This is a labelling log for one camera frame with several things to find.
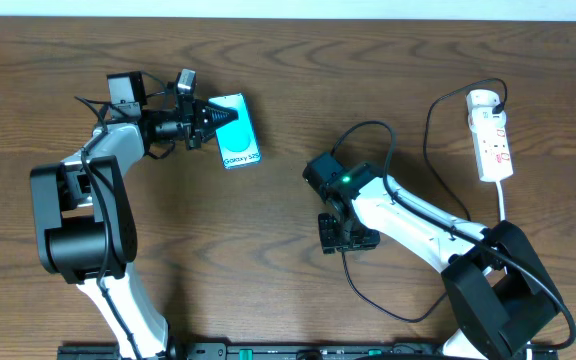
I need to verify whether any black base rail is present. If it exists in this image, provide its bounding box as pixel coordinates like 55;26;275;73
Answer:
56;342;559;360

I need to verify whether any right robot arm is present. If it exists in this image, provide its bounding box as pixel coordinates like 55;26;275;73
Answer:
303;153;563;359

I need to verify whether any Galaxy smartphone cyan screen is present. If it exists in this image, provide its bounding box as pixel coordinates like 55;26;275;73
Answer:
209;93;262;169

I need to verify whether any black USB charging cable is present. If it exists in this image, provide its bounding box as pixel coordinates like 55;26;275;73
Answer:
340;77;509;324

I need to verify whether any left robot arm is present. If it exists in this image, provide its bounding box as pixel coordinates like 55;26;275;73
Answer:
30;69;242;359

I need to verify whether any white power strip cord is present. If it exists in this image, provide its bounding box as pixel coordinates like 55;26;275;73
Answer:
494;180;534;360

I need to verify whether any white power strip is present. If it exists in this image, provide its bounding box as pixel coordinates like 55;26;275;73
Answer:
464;89;514;183

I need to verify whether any white USB charger adapter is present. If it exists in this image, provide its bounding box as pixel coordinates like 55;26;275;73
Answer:
468;107;507;134

